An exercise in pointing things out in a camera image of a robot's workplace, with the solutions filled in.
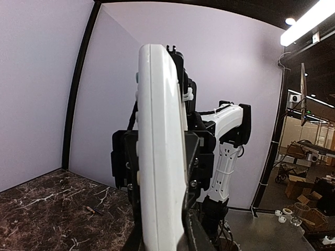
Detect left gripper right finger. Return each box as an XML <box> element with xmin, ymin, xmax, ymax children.
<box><xmin>182</xmin><ymin>211</ymin><xmax>215</xmax><ymax>251</ymax></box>

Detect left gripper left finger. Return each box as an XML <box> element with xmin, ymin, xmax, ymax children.
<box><xmin>122</xmin><ymin>224</ymin><xmax>143</xmax><ymax>251</ymax></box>

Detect white remote control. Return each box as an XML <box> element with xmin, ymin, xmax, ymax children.
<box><xmin>137</xmin><ymin>44</ymin><xmax>186</xmax><ymax>250</ymax></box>

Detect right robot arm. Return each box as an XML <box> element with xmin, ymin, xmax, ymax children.
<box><xmin>197</xmin><ymin>101</ymin><xmax>251</xmax><ymax>239</ymax></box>

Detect cardboard boxes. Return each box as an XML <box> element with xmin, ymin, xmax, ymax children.
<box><xmin>285</xmin><ymin>175</ymin><xmax>334</xmax><ymax>233</ymax></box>

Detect ceiling light bar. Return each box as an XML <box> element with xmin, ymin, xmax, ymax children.
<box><xmin>280</xmin><ymin>0</ymin><xmax>334</xmax><ymax>47</ymax></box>

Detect right black frame post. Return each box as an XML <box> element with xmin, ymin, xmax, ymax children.
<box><xmin>250</xmin><ymin>60</ymin><xmax>286</xmax><ymax>218</ymax></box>

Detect black frame post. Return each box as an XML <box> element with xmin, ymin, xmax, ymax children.
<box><xmin>61</xmin><ymin>1</ymin><xmax>102</xmax><ymax>170</ymax></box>
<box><xmin>250</xmin><ymin>60</ymin><xmax>286</xmax><ymax>218</ymax></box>

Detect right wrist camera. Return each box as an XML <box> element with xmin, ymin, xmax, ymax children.
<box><xmin>166</xmin><ymin>45</ymin><xmax>197</xmax><ymax>115</ymax></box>

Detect left black frame post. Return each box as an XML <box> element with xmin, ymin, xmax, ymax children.
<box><xmin>61</xmin><ymin>1</ymin><xmax>102</xmax><ymax>170</ymax></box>

